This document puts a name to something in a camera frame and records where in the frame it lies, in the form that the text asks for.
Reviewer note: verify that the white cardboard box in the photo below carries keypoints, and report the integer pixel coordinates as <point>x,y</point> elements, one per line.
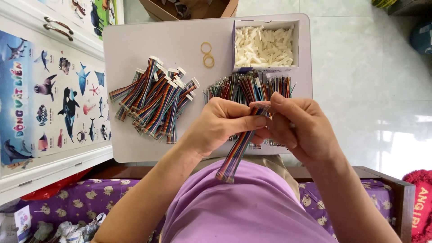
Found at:
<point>236,47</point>

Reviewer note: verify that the person's left hand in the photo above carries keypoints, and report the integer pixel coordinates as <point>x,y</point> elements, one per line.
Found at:
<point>216,126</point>

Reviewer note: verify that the white lap table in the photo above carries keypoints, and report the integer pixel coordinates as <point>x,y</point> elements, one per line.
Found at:
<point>141,40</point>

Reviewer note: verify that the purple patterned bed sheet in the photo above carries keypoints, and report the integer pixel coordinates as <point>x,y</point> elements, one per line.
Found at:
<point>84,199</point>

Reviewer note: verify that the yellow rubber band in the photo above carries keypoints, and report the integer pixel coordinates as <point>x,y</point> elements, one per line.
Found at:
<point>201,50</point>
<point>204,63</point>

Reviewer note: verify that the red plush pillow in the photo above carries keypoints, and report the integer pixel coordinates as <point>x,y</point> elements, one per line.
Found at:
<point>422,209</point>

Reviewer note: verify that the land animals poster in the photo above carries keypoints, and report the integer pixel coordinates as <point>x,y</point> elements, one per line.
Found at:
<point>98,17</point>

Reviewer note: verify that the green striped object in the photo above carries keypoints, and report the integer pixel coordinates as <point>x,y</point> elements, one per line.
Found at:
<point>384,2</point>

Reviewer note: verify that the white cabinet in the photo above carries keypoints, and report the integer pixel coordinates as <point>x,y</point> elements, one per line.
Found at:
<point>20,13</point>

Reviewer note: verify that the small white card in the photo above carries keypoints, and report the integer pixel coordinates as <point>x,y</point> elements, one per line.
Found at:
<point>23,222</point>

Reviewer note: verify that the red plastic bag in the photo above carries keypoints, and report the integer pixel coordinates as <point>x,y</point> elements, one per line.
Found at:
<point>50,190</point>

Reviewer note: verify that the purple shirt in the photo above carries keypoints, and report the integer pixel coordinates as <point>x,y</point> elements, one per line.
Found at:
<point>243,209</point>

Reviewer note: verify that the beige trousers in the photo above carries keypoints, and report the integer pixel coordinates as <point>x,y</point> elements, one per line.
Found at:
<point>280,172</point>

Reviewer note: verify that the person's right hand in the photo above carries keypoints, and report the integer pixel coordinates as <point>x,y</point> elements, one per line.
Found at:
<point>307,128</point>

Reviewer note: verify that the heap of white plastic connectors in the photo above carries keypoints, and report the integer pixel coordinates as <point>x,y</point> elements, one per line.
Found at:
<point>265,47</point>

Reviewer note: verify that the dark blue round object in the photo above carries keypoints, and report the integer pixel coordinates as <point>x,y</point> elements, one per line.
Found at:
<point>423,37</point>

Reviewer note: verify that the dark furniture base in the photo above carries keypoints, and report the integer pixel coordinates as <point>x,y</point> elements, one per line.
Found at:
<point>411,6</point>

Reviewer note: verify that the brown cardboard carton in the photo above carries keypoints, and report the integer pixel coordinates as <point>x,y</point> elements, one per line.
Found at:
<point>229,8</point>

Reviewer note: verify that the sea animals poster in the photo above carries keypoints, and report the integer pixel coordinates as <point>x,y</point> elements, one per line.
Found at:
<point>50,101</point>

